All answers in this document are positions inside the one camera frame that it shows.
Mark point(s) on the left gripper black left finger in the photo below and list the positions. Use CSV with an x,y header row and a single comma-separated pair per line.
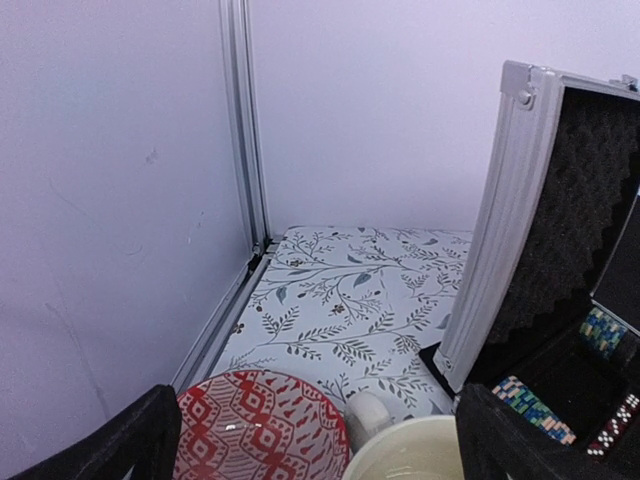
x,y
140,442

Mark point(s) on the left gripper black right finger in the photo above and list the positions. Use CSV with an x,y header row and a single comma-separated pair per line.
x,y
497,443

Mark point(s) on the green poker chip stack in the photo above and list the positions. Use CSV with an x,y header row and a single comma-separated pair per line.
x,y
602,333

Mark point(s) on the cream ceramic cup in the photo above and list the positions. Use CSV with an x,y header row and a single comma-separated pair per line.
x,y
417,448

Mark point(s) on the red patterned small dish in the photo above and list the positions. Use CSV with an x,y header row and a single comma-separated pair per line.
x,y
259,424

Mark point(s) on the dice row in case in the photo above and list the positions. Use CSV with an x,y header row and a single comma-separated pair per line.
x,y
613,430

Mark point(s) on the aluminium poker chip case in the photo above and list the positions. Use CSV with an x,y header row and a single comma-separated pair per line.
x,y
557,234

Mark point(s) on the left aluminium frame post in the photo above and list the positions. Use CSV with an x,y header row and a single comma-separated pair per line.
x,y
243,117

